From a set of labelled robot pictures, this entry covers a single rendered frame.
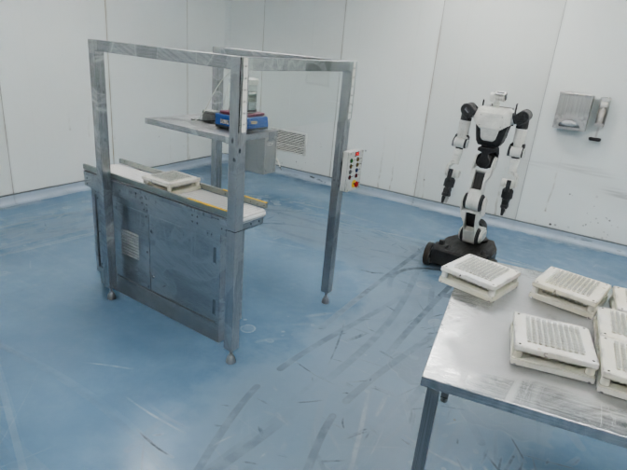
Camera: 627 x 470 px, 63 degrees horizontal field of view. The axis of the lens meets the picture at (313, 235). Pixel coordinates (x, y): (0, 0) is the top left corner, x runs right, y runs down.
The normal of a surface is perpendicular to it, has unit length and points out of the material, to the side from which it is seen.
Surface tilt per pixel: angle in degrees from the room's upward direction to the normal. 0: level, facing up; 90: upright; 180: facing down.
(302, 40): 90
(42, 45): 90
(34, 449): 0
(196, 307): 90
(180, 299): 90
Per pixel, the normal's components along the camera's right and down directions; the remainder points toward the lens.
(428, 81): -0.53, 0.26
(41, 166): 0.85, 0.26
